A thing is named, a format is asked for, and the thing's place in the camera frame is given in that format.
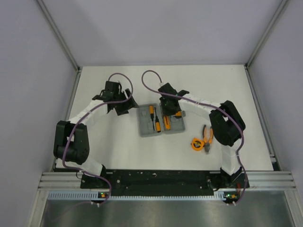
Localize orange handled pliers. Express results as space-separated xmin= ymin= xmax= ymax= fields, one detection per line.
xmin=202 ymin=124 xmax=214 ymax=154

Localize orange tape measure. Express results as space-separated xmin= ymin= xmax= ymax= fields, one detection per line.
xmin=191 ymin=138 xmax=205 ymax=151

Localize purple cable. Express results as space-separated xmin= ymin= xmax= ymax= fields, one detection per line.
xmin=62 ymin=72 xmax=133 ymax=207
xmin=141 ymin=70 xmax=249 ymax=206

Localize grey slotted cable duct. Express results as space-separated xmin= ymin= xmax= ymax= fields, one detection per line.
xmin=47 ymin=191 xmax=231 ymax=201

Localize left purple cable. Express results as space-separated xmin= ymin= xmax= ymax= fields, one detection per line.
xmin=62 ymin=72 xmax=133 ymax=207

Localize orange black screwdriver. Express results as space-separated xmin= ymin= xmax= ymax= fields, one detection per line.
xmin=149 ymin=105 xmax=155 ymax=130
xmin=154 ymin=107 xmax=161 ymax=133

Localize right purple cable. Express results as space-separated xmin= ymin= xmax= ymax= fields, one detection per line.
xmin=141 ymin=70 xmax=249 ymax=206

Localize grey plastic tool case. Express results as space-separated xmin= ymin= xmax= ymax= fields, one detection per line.
xmin=137 ymin=103 xmax=186 ymax=137

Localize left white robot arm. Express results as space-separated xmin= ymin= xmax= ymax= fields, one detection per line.
xmin=53 ymin=80 xmax=138 ymax=188

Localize orange black utility knife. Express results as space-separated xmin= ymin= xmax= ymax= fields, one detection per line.
xmin=163 ymin=115 xmax=171 ymax=131

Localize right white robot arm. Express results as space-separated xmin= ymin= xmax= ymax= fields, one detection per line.
xmin=158 ymin=83 xmax=246 ymax=187

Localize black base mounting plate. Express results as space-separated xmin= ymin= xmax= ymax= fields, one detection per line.
xmin=80 ymin=169 xmax=250 ymax=196

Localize right aluminium corner post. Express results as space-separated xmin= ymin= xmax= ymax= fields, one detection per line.
xmin=245 ymin=0 xmax=290 ymax=69

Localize left aluminium corner post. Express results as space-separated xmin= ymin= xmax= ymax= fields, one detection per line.
xmin=34 ymin=0 xmax=80 ymax=72

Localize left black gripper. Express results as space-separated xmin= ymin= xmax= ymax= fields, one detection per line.
xmin=113 ymin=88 xmax=138 ymax=115

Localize aluminium corner post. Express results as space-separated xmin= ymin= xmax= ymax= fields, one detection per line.
xmin=245 ymin=0 xmax=290 ymax=69
xmin=34 ymin=0 xmax=80 ymax=72

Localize aluminium front frame rail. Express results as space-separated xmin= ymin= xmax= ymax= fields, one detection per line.
xmin=38 ymin=170 xmax=296 ymax=191

